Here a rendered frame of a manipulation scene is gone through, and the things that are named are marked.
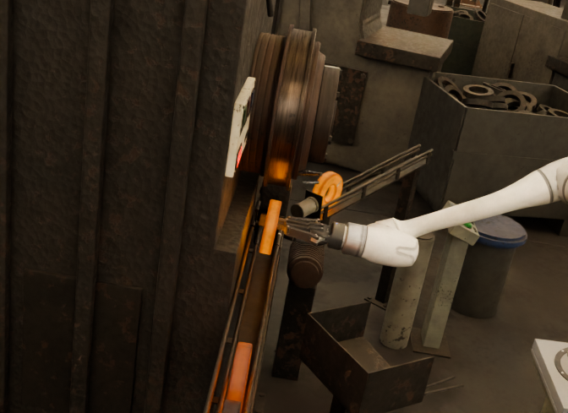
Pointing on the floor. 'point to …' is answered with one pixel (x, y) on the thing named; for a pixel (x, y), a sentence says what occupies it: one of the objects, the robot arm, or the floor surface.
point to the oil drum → (435, 24)
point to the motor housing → (297, 306)
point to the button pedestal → (444, 291)
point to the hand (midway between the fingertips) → (271, 221)
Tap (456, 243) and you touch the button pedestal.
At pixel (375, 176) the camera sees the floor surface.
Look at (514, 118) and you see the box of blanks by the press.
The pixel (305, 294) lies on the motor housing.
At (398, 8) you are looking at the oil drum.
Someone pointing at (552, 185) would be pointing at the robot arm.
